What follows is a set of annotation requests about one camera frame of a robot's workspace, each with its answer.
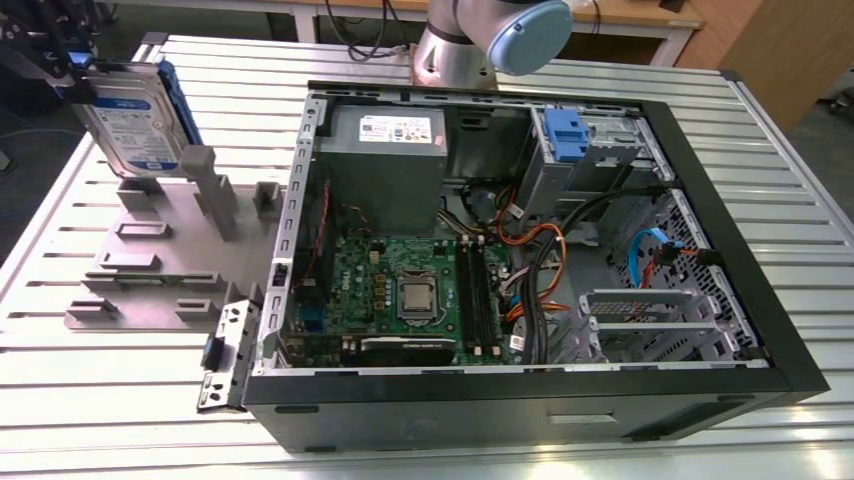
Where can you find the grey power supply unit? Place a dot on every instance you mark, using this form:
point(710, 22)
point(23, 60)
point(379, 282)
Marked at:
point(380, 185)

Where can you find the green motherboard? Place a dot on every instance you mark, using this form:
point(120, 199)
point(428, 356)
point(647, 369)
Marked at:
point(427, 250)

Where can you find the wooden cabinet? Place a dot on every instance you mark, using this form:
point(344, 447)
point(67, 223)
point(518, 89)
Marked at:
point(787, 50)

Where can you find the wooden desk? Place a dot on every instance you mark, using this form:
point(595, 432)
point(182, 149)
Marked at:
point(641, 17)

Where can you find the silver CPU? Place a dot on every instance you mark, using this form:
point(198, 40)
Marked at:
point(415, 298)

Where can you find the black CPU socket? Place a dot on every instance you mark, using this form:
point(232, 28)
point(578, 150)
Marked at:
point(422, 274)

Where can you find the metal rear bracket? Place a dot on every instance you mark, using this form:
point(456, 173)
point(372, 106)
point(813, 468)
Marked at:
point(234, 320)

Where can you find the metal optical drive bay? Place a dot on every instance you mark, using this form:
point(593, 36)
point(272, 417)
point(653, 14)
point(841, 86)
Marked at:
point(601, 170)

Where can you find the metal disk bay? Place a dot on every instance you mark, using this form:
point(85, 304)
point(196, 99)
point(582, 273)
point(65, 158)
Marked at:
point(641, 327)

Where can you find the green RAM stick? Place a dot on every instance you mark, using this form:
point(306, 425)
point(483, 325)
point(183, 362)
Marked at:
point(143, 281)

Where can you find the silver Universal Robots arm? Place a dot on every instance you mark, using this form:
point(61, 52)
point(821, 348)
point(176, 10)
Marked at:
point(454, 55)

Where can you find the grey parts rack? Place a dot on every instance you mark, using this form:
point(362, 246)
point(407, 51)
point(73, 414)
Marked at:
point(167, 250)

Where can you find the black open PC case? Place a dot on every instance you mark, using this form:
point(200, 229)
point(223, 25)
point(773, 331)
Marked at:
point(467, 400)

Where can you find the hard disk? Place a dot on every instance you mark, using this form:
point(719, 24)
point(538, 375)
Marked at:
point(134, 135)

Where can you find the black graphics card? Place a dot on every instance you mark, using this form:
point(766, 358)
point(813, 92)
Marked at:
point(400, 350)

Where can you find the black RAM slot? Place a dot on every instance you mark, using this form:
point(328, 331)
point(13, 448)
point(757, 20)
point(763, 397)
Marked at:
point(487, 295)
point(468, 295)

